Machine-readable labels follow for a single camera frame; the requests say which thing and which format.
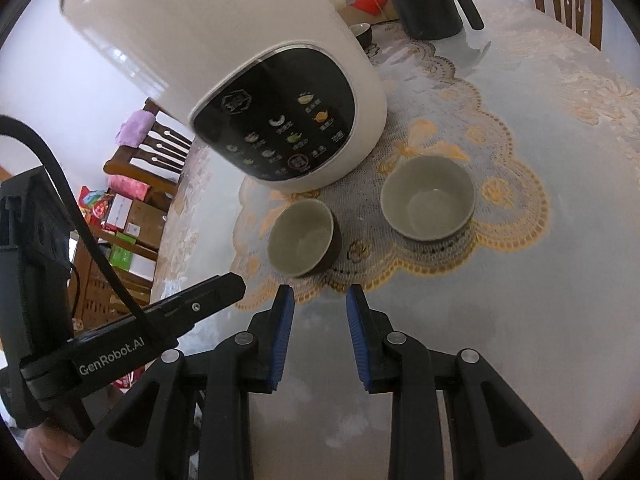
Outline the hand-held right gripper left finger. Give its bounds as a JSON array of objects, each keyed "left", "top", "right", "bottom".
[{"left": 60, "top": 283, "right": 296, "bottom": 480}]

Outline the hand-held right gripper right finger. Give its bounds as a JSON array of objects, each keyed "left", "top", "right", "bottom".
[{"left": 345, "top": 283, "right": 585, "bottom": 480}]

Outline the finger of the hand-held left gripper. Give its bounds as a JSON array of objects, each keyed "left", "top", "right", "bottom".
[{"left": 144, "top": 272, "right": 247, "bottom": 342}]

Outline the dark bowl with beige inside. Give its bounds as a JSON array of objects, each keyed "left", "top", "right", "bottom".
[
  {"left": 267, "top": 198, "right": 344, "bottom": 279},
  {"left": 379, "top": 155, "right": 476, "bottom": 244}
]

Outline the wooden cabinet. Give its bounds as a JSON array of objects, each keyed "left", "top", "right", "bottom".
[{"left": 66, "top": 230, "right": 162, "bottom": 333}]

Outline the pile of coloured boxes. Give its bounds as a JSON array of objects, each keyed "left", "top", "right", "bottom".
[{"left": 79, "top": 175, "right": 167, "bottom": 282}]

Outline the wooden chair with purple cloth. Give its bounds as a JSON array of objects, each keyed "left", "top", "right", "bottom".
[{"left": 103, "top": 97, "right": 194, "bottom": 197}]

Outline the purple cloth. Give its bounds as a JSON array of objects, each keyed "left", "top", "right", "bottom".
[{"left": 115, "top": 109, "right": 159, "bottom": 148}]

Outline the lace doily with orange trim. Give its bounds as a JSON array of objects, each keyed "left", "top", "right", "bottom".
[{"left": 231, "top": 25, "right": 552, "bottom": 302}]

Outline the floral plastic tablecloth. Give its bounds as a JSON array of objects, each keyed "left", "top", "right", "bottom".
[{"left": 149, "top": 0, "right": 640, "bottom": 480}]

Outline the white electric kettle appliance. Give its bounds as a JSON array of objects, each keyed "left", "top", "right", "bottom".
[{"left": 59, "top": 0, "right": 389, "bottom": 195}]

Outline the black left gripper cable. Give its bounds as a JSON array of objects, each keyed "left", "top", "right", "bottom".
[{"left": 0, "top": 114, "right": 152, "bottom": 322}]

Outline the black pitcher with handle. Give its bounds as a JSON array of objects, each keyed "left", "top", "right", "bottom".
[{"left": 383, "top": 0, "right": 486, "bottom": 41}]

